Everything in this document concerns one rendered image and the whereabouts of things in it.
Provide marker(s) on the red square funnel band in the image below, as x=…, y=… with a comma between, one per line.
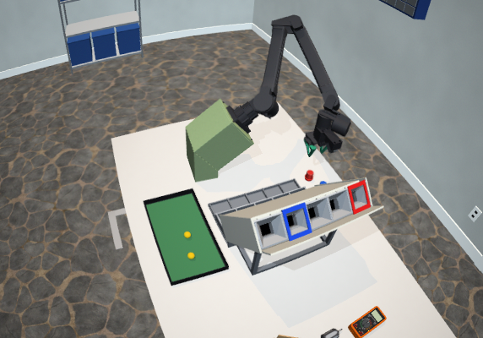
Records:
x=351, y=198

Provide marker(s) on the orange digital multimeter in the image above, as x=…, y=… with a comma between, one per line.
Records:
x=367, y=322

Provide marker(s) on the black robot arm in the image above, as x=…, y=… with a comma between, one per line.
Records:
x=263, y=102

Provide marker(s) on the blue rectangular band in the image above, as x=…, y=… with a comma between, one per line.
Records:
x=300, y=234

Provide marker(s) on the red plug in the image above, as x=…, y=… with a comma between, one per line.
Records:
x=309, y=175

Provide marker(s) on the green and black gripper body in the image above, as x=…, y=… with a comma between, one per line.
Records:
x=310, y=137

